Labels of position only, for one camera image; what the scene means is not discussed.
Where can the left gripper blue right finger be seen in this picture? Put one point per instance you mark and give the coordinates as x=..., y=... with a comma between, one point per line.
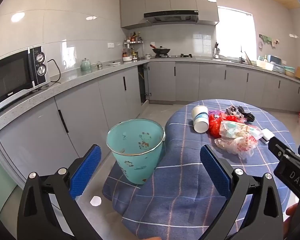
x=217, y=170

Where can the blue plaid tablecloth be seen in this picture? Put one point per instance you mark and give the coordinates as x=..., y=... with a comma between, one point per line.
x=179, y=201

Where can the teal trash bin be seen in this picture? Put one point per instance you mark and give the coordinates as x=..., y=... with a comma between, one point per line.
x=137, y=146

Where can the clear bag with teal print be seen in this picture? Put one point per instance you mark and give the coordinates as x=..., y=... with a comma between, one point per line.
x=231, y=129

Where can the black range hood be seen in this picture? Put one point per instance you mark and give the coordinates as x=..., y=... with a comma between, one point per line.
x=172, y=16

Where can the red mesh net bag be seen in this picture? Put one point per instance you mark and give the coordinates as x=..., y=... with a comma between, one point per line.
x=215, y=122

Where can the black mesh net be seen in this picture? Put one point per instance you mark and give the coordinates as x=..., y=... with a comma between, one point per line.
x=248, y=116

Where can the black white microwave oven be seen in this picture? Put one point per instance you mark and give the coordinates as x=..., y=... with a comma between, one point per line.
x=22, y=73

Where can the blue storage boxes on counter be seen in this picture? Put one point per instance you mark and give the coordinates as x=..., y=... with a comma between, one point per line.
x=278, y=65

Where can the spice rack with bottles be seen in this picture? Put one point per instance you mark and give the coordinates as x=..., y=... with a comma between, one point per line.
x=133, y=48

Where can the clear bag with red print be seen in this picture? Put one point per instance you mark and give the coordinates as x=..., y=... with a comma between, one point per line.
x=241, y=146

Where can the white sponge block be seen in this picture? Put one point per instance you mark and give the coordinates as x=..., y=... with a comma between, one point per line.
x=266, y=136

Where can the white paper scrap on floor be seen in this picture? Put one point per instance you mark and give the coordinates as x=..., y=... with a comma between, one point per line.
x=96, y=201

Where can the plaid checkered cloth rag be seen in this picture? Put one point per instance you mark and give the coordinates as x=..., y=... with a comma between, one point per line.
x=232, y=110

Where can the grey lower kitchen cabinets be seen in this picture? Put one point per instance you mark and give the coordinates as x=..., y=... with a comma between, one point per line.
x=54, y=126

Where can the person's right hand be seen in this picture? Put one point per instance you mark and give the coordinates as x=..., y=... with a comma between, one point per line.
x=289, y=212

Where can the black wok on stove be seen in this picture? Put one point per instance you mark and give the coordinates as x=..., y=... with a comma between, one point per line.
x=160, y=50

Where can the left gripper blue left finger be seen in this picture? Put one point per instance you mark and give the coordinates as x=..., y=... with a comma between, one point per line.
x=82, y=169

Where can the white paper cup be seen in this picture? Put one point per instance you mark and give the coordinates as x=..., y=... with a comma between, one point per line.
x=200, y=118

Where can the purple foil wrapper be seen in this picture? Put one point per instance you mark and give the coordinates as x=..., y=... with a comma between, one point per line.
x=215, y=112

